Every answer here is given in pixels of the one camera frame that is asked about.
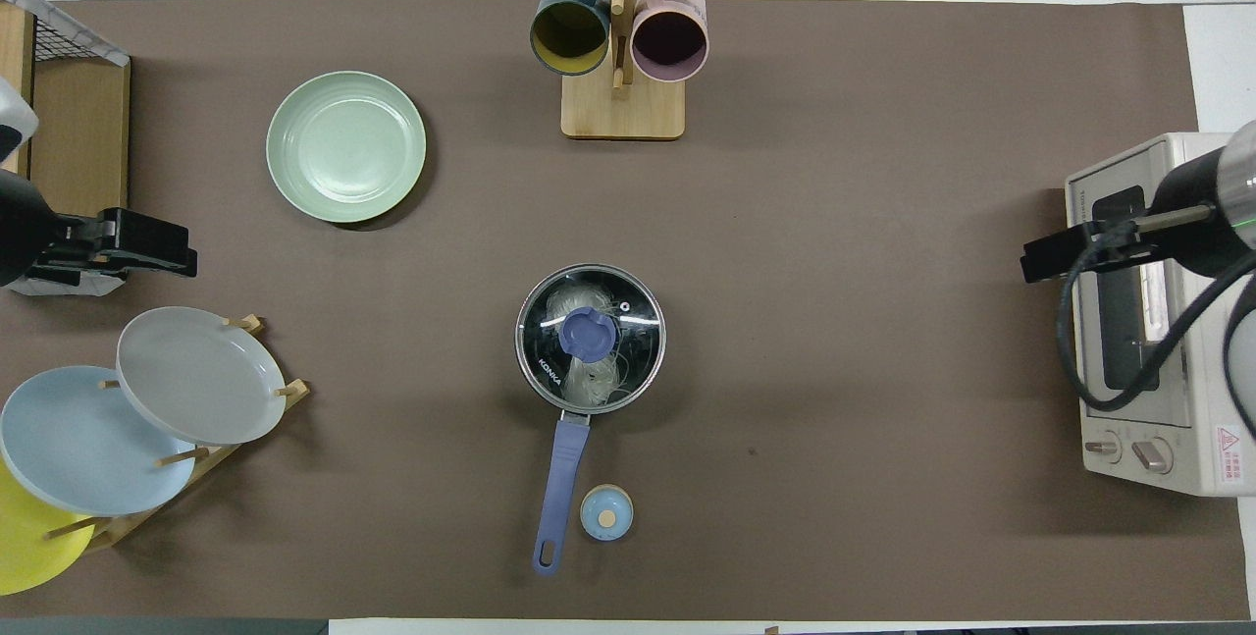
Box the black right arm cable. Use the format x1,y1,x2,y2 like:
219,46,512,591
1055,206,1256,415

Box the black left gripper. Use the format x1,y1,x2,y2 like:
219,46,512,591
34,208,198,286

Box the glass lid with blue knob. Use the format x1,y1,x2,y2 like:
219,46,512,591
515,263,667,416

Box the yellow plate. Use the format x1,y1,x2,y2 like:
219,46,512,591
0,458,96,597

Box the light blue plate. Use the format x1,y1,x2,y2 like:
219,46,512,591
0,365,197,517

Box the cream toaster oven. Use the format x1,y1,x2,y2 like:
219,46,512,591
1065,132,1256,499

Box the dark teal mug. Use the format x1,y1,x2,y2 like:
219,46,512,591
530,0,612,78

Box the brown table mat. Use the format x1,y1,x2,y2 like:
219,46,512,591
0,0,1249,622

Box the dark pot with blue handle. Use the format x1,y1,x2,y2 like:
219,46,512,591
515,263,667,577

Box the black wire basket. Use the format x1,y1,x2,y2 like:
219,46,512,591
20,12,129,67

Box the wooden plate rack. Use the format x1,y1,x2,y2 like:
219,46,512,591
44,313,311,555

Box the pink mug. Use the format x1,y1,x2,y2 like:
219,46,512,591
630,0,709,84

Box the small blue bell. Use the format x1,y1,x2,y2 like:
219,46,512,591
580,484,635,542

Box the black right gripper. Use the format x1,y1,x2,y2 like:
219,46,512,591
1020,220,1149,285

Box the white vermicelli bundle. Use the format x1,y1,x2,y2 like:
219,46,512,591
545,282,635,408

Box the grey plate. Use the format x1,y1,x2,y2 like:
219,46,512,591
116,306,288,447

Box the wooden shelf with marbled sides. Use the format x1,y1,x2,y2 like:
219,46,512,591
0,0,131,298

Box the green plate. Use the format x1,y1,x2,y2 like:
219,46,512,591
266,71,428,224

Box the wooden mug tree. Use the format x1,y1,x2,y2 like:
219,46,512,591
527,0,718,140

